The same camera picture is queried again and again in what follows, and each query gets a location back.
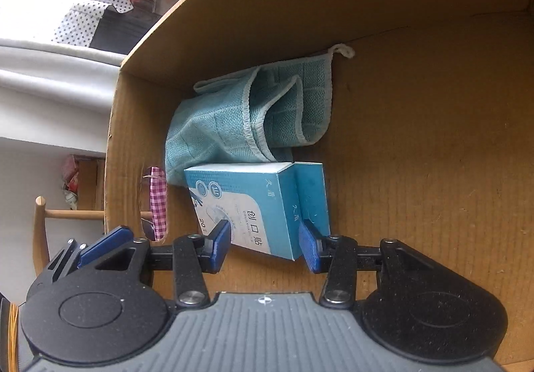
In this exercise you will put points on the polka dot cloth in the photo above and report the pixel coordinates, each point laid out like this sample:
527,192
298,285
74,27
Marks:
83,17

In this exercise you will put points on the teal microfibre towel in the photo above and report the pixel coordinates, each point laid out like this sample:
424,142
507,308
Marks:
217,126

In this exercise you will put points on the pink checked tablecloth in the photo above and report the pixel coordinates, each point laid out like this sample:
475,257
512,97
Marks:
158,205

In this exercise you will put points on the small cardboard box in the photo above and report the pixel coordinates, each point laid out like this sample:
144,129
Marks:
89,184

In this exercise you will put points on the brown cardboard box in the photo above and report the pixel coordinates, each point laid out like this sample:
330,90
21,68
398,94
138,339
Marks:
417,146

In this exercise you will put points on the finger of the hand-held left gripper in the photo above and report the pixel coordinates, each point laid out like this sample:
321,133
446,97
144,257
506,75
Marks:
106,245

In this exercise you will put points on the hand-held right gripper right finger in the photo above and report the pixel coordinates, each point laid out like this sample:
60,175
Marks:
308,247

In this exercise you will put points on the blue bandage box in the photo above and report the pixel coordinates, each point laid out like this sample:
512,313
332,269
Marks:
250,192

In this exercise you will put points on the wooden chair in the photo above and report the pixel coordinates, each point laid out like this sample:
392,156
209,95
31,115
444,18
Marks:
40,230

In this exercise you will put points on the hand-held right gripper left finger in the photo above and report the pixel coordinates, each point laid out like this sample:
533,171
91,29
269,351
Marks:
219,247

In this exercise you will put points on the white curtain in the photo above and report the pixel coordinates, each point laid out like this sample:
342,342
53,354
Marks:
50,76

